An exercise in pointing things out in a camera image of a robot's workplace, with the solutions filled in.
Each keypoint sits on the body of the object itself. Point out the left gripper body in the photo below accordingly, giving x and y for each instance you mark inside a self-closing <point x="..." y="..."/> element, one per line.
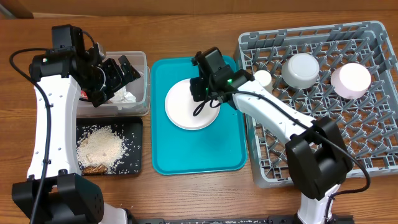
<point x="99" y="76"/>

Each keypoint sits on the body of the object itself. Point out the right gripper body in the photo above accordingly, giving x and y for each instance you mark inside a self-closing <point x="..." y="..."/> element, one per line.
<point x="201" y="86"/>

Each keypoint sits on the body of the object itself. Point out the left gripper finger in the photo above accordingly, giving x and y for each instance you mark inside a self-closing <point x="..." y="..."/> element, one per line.
<point x="102" y="92"/>
<point x="129" y="72"/>

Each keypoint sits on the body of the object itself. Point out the white tissue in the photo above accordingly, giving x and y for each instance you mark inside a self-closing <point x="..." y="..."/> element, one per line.
<point x="123" y="96"/>

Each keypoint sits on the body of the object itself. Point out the red snack wrapper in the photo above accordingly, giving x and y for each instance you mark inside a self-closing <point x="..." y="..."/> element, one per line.
<point x="83" y="95"/>

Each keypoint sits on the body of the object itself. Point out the large pink plate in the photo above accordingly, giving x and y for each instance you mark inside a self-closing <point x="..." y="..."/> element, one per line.
<point x="179" y="107"/>

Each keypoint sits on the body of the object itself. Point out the rice food leftovers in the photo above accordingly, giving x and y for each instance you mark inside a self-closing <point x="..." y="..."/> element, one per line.
<point x="101" y="149"/>

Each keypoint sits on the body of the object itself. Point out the pale green cup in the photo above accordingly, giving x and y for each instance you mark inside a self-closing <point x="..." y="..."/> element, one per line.
<point x="265" y="79"/>

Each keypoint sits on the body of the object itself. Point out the grey bowl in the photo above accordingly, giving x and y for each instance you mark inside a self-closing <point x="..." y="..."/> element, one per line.
<point x="301" y="71"/>

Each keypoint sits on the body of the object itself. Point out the small pink bowl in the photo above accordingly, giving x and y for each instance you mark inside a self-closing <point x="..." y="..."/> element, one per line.
<point x="351" y="81"/>

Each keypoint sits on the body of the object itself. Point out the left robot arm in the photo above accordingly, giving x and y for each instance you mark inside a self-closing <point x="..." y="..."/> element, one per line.
<point x="55" y="191"/>

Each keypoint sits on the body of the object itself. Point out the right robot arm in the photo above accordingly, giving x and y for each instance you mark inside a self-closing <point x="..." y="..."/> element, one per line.
<point x="317" y="158"/>

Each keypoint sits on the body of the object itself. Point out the grey dishwasher rack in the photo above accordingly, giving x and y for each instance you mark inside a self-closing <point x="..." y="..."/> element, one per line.
<point x="368" y="124"/>

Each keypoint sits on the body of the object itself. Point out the clear plastic bin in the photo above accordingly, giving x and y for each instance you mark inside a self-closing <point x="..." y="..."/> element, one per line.
<point x="139" y="88"/>

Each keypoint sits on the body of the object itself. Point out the black plastic tray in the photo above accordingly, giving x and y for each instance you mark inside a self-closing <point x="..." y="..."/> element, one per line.
<point x="136" y="130"/>

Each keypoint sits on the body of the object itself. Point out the teal serving tray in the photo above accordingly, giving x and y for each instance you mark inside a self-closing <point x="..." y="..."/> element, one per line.
<point x="221" y="146"/>

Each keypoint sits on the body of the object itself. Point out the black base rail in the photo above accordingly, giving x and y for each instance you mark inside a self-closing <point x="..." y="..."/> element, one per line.
<point x="276" y="219"/>

